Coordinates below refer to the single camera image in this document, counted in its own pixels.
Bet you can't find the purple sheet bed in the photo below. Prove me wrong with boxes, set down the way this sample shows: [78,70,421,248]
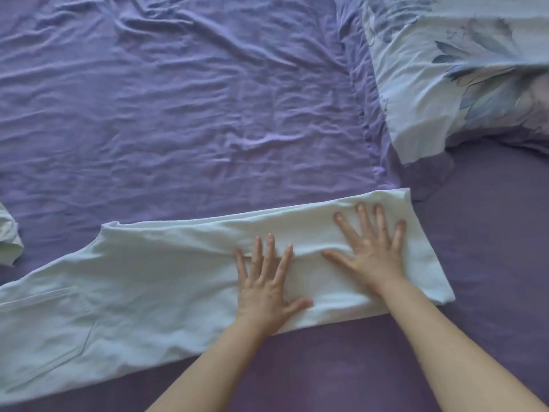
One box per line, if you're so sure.
[0,0,549,412]

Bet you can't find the person's left hand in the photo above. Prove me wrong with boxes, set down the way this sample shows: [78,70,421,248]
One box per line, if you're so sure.
[234,233,314,335]

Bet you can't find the white jeans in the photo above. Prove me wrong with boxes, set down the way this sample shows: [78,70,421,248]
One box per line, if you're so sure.
[0,188,456,406]

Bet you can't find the person's left forearm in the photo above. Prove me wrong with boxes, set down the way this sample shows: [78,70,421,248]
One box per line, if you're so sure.
[145,321,275,412]

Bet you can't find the person's right hand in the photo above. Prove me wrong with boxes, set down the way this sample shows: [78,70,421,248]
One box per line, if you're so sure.
[321,203,408,292]

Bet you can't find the person's right forearm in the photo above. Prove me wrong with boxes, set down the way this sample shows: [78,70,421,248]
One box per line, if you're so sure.
[381,278,549,412]

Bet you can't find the floral pillow purple trim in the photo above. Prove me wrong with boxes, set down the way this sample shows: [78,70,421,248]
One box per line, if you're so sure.
[332,0,549,202]

